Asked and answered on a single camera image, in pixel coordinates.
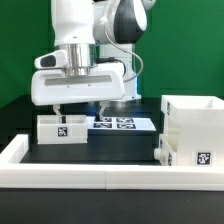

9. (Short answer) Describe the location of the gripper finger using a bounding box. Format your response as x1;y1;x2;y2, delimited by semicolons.
53;105;66;124
95;102;105;122

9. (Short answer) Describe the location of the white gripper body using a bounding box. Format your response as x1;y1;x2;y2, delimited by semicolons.
31;50;125;106

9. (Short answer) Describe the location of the white drawer box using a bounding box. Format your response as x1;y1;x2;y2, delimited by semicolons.
37;115;88;144
154;134;176;166

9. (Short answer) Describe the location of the white front drawer box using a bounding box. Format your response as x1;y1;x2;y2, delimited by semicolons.
154;134;176;166

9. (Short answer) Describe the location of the white drawer cabinet frame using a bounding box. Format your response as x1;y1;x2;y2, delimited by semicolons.
161;95;224;167

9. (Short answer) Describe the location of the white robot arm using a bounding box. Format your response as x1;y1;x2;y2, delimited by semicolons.
31;0;156;123

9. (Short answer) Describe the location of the paper sheet with markers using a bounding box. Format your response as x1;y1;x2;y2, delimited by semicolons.
87;116;156;131

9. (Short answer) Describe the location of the white U-shaped fence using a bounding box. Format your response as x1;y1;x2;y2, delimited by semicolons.
0;134;224;191

